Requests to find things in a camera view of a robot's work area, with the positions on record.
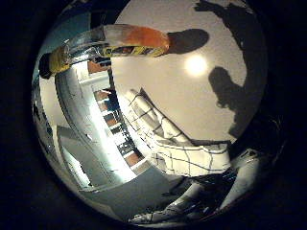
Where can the yellow label spray bottle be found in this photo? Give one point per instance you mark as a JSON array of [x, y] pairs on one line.
[[140, 37]]

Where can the shelving with orange panels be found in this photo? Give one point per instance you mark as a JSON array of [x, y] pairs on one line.
[[110, 118]]

